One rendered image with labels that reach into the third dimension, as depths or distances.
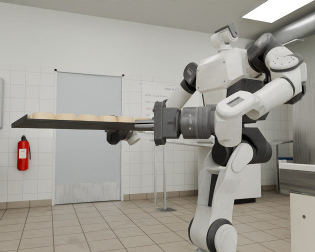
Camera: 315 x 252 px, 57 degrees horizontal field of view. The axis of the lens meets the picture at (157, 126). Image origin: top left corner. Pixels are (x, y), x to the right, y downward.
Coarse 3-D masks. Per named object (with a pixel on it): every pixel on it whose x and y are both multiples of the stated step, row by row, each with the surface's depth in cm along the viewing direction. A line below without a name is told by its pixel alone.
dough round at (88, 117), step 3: (81, 114) 77; (84, 114) 77; (87, 114) 77; (78, 117) 78; (81, 117) 77; (84, 117) 77; (87, 117) 77; (90, 117) 77; (93, 117) 78; (96, 117) 80; (90, 120) 77; (93, 120) 78; (96, 120) 80
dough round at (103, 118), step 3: (99, 117) 80; (102, 117) 80; (105, 117) 80; (108, 117) 80; (111, 117) 80; (114, 117) 81; (99, 120) 80; (102, 120) 80; (105, 120) 80; (108, 120) 80; (111, 120) 80; (114, 120) 81
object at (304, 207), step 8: (296, 192) 65; (304, 192) 64; (296, 200) 65; (304, 200) 63; (312, 200) 62; (296, 208) 65; (304, 208) 63; (312, 208) 62; (296, 216) 65; (304, 216) 63; (312, 216) 61; (296, 224) 64; (304, 224) 63; (312, 224) 61; (296, 232) 65; (304, 232) 63; (312, 232) 61; (296, 240) 65; (304, 240) 63; (312, 240) 61; (296, 248) 65; (304, 248) 63; (312, 248) 61
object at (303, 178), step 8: (280, 160) 71; (280, 168) 70; (288, 168) 68; (296, 168) 66; (304, 168) 64; (312, 168) 63; (280, 176) 70; (288, 176) 68; (296, 176) 66; (304, 176) 64; (312, 176) 63; (280, 184) 70; (288, 184) 68; (296, 184) 66; (304, 184) 64; (312, 184) 63; (312, 192) 63
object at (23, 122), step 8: (16, 120) 86; (24, 120) 70; (32, 120) 68; (40, 120) 69; (48, 120) 70; (56, 120) 71; (64, 120) 72; (72, 120) 73; (80, 120) 74; (48, 128) 107; (56, 128) 107; (64, 128) 107; (72, 128) 107; (80, 128) 107; (88, 128) 107; (96, 128) 107; (104, 128) 107; (112, 128) 107; (120, 128) 107; (128, 128) 107; (136, 128) 107; (144, 128) 107
